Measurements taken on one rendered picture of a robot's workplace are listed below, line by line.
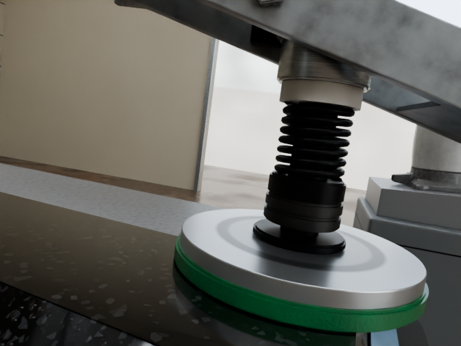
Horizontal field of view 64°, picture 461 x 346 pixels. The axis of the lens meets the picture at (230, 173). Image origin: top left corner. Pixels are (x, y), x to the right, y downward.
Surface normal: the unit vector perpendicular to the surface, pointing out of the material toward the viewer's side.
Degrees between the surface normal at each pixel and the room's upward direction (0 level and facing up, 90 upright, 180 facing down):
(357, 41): 90
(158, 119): 90
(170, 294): 0
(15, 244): 0
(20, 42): 90
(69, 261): 0
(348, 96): 90
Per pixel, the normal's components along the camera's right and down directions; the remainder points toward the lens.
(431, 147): -0.78, 0.02
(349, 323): 0.14, 0.14
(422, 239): -0.25, 0.08
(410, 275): 0.13, -0.98
